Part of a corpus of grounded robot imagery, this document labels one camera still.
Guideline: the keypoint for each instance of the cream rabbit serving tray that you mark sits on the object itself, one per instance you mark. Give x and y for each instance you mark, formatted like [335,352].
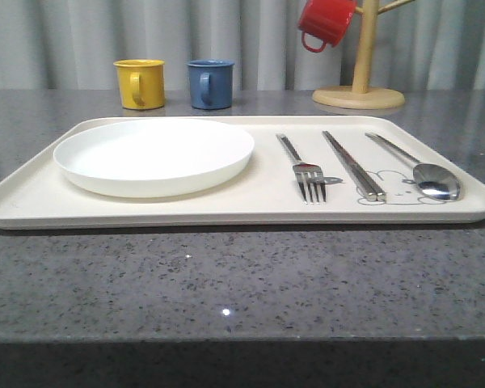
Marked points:
[375,186]

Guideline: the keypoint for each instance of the silver metal fork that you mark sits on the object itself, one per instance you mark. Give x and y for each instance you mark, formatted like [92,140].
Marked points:
[309,176]

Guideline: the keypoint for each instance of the blue mug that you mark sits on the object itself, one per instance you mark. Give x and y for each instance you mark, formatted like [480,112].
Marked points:
[211,84]

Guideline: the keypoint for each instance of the wooden mug tree stand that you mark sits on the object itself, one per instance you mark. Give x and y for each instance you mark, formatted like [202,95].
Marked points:
[360,95]

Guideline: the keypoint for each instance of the white round plate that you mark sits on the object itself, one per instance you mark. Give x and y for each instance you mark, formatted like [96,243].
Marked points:
[154,157]

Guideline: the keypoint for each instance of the grey curtain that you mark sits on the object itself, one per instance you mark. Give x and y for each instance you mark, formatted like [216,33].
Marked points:
[424,45]

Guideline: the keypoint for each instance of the red mug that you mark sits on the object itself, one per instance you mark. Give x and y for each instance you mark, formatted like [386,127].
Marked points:
[326,20]

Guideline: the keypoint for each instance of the silver metal spoon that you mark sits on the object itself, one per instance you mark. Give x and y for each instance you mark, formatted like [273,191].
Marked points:
[431,179]

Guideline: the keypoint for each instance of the yellow mug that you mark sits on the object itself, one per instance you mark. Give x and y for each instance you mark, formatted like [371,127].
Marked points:
[141,83]

